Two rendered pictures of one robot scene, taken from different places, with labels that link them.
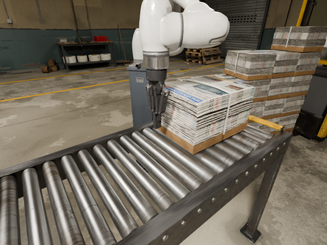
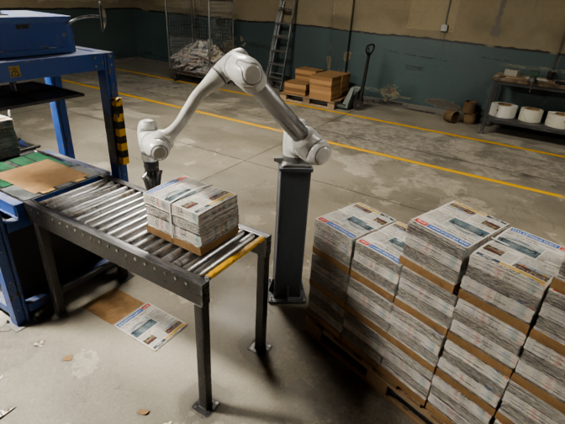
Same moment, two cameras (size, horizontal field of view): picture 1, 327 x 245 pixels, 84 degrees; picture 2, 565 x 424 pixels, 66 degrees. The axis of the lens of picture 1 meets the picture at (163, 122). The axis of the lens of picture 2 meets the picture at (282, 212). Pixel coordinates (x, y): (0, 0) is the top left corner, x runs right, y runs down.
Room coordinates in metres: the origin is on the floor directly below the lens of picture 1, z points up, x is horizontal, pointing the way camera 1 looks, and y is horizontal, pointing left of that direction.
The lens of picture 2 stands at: (0.52, -2.15, 1.95)
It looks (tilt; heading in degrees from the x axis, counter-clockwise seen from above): 27 degrees down; 68
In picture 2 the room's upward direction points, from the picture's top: 3 degrees clockwise
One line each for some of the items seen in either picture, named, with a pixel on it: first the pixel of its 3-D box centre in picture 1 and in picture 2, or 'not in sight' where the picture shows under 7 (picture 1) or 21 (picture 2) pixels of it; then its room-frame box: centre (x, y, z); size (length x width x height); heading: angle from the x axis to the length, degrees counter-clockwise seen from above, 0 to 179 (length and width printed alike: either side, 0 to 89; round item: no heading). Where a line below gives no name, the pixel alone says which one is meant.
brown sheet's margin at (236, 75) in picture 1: (245, 73); (448, 260); (1.90, -0.85, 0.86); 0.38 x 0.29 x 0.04; 18
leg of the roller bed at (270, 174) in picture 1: (262, 198); (203, 357); (0.78, -0.60, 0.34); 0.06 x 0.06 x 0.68; 37
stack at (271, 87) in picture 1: (228, 113); (408, 318); (1.86, -0.73, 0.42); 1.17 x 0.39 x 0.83; 109
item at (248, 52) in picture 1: (250, 52); (460, 222); (1.91, -0.86, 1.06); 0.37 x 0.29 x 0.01; 18
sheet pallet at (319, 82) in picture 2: not in sight; (316, 86); (4.29, 5.72, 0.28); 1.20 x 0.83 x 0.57; 127
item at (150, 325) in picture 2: not in sight; (150, 325); (0.57, 0.09, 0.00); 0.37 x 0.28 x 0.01; 127
